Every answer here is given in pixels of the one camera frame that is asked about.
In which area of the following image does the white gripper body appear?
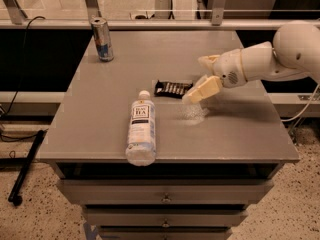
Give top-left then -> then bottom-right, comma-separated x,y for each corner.
213,49 -> 247,88

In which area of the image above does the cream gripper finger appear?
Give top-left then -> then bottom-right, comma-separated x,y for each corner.
182,75 -> 223,104
198,55 -> 220,76

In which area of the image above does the black rxbar chocolate bar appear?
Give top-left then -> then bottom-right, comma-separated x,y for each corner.
154,81 -> 193,99

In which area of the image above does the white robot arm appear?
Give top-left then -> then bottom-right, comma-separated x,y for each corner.
182,20 -> 320,104

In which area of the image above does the grey drawer cabinet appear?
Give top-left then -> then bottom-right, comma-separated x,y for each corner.
38,31 -> 298,231

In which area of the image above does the silver blue energy drink can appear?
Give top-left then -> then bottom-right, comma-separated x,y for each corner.
90,17 -> 114,62

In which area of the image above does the middle grey drawer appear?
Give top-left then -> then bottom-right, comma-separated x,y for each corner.
83,206 -> 248,227

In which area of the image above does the grey drawer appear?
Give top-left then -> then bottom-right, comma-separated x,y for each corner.
99,228 -> 232,240
57,179 -> 273,205
83,206 -> 248,227

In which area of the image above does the top grey drawer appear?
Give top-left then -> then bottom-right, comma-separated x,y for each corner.
57,179 -> 273,205

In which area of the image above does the bottom grey drawer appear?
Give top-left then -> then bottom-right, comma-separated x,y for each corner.
99,228 -> 232,240

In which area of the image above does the black rod on floor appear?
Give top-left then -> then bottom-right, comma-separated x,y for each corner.
8,130 -> 45,207

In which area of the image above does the white cable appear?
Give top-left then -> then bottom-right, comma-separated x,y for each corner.
281,82 -> 320,124

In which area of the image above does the black cable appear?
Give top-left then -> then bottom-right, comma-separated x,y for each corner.
0,15 -> 47,143

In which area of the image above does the metal window rail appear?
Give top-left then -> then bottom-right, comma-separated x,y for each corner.
0,18 -> 320,31

